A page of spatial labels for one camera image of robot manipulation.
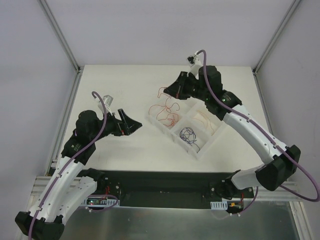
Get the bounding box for yellow wire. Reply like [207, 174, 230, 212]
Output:
[194, 110, 220, 135]

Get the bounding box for purple wire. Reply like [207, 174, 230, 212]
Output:
[178, 126, 198, 146]

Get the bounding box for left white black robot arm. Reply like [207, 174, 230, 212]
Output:
[15, 109, 142, 240]

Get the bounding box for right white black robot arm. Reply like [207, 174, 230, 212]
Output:
[164, 65, 301, 198]

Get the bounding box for clear plastic compartment tray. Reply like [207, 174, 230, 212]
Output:
[147, 98, 226, 160]

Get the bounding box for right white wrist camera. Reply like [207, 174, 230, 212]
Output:
[186, 52, 203, 77]

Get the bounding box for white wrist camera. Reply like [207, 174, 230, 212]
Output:
[186, 52, 203, 77]
[96, 95, 114, 114]

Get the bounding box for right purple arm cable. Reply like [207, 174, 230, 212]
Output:
[196, 49, 320, 217]

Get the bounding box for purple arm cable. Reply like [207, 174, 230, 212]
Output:
[196, 49, 320, 217]
[28, 91, 120, 240]

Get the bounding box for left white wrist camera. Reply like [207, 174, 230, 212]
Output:
[96, 95, 114, 114]

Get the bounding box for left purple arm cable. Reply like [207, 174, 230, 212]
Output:
[28, 91, 120, 240]

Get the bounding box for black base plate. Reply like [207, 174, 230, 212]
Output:
[48, 167, 258, 209]

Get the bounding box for left white cable duct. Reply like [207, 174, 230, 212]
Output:
[79, 197, 120, 208]

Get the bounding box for white cable duct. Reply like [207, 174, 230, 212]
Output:
[210, 200, 228, 211]
[79, 197, 120, 208]

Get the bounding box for right aluminium frame post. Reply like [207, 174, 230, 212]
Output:
[252, 0, 303, 76]

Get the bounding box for aluminium frame post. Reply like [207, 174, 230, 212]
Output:
[252, 0, 303, 76]
[37, 0, 81, 74]

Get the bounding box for left aluminium frame post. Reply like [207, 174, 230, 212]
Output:
[37, 0, 81, 74]

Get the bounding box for right white cable duct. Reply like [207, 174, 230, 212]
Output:
[210, 200, 228, 211]

